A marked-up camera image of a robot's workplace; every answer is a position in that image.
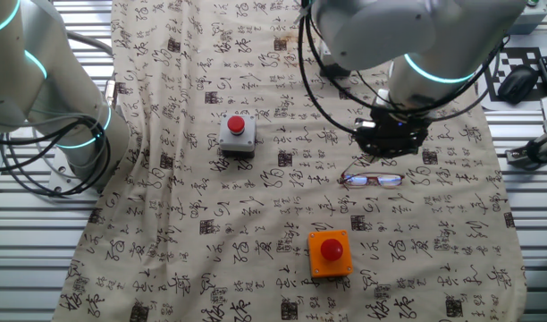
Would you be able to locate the dark red framed glasses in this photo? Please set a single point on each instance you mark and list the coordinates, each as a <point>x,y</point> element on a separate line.
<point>372,180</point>

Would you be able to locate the beige calligraphy print cloth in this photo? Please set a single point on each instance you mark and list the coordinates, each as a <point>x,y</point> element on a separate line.
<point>255,223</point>

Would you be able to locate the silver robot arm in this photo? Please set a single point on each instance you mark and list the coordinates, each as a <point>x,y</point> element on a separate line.
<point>434,36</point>

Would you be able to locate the grey box green button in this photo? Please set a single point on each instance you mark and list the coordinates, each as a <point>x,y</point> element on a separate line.
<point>530,20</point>

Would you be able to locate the grey box mushroom red button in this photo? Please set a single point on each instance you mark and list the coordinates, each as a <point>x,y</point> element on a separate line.
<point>237,134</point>

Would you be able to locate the black white fiducial marker sheet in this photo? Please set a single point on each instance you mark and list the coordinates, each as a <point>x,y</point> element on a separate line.
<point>490,105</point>

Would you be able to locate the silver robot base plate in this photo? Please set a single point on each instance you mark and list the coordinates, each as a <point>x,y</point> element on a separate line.
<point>61,183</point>

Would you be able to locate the black computer mouse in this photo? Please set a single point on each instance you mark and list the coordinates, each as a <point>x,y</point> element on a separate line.
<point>518,84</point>

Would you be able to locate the metal base connector plug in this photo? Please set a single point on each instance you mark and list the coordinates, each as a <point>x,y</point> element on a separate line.
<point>109,91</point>

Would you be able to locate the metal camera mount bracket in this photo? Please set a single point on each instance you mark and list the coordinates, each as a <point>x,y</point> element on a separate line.
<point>535,152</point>

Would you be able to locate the orange box red button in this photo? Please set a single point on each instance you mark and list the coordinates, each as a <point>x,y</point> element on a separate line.
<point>330,252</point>

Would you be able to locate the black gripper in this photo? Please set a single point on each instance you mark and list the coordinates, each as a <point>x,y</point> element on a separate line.
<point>392,134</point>

